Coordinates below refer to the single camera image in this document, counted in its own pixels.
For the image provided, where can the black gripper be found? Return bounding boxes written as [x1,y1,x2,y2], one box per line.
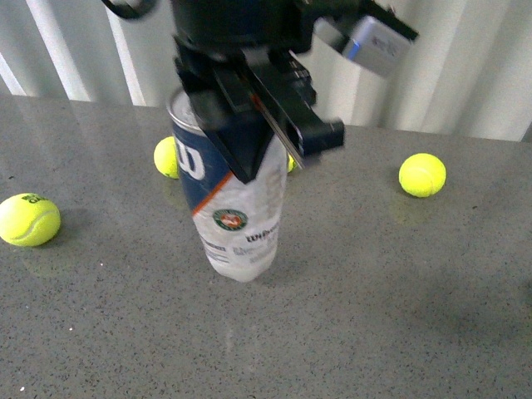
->
[172,1,418,184]

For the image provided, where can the yellow tennis ball black print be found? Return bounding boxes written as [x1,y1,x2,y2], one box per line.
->
[287,155,297,173]

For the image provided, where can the Wilson tennis ball can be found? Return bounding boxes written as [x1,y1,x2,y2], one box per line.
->
[168,89,288,283]

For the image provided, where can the yellow tennis ball Roland Garros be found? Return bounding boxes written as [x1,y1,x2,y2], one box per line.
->
[1,193,62,247]

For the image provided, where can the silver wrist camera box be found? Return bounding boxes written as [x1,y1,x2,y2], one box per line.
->
[313,15,412,79]

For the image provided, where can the black cable loop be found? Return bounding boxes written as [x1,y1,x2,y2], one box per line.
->
[101,0,161,21]

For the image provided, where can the white pleated curtain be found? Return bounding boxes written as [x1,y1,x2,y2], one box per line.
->
[0,0,532,143]

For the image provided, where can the plain yellow tennis ball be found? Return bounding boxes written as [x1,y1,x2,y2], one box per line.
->
[398,153,446,198]

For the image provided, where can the yellow tennis ball curved seam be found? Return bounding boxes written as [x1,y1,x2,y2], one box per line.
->
[153,136,179,180]

